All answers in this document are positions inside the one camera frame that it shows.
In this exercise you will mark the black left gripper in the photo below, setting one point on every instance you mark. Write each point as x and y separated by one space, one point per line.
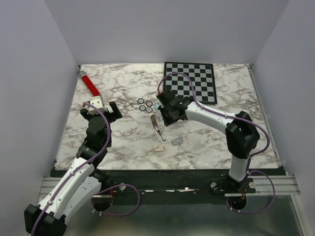
115 114

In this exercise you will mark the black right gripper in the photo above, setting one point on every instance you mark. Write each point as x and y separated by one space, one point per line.
166 121

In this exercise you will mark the light blue stapler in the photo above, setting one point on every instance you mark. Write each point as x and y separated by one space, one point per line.
156 107

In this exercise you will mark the white stapler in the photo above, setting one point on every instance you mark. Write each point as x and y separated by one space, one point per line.
156 129

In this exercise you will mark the staple tray with staples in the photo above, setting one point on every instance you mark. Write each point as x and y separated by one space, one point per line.
177 141

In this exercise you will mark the white staple box sleeve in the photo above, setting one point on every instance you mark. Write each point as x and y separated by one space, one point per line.
159 148

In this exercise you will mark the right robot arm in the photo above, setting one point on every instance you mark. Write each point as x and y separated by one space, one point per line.
241 134

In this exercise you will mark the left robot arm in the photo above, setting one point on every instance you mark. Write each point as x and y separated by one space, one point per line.
52 214

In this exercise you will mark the light blue ten poker chip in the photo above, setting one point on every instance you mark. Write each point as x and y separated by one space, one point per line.
149 109

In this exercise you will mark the brown hundred poker chip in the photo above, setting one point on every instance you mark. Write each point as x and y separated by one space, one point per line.
149 103

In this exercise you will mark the red glitter toy microphone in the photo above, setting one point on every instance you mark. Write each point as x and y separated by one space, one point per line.
89 84

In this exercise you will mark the blue fifty poker chip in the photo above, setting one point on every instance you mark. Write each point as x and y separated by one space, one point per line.
140 101

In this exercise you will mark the black grey chessboard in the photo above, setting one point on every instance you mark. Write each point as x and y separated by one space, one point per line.
200 75

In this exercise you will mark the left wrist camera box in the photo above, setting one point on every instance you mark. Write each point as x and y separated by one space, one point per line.
96 101

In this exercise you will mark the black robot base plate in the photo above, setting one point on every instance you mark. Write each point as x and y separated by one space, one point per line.
168 187

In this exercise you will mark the aluminium rail frame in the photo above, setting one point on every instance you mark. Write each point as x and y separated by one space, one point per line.
59 188

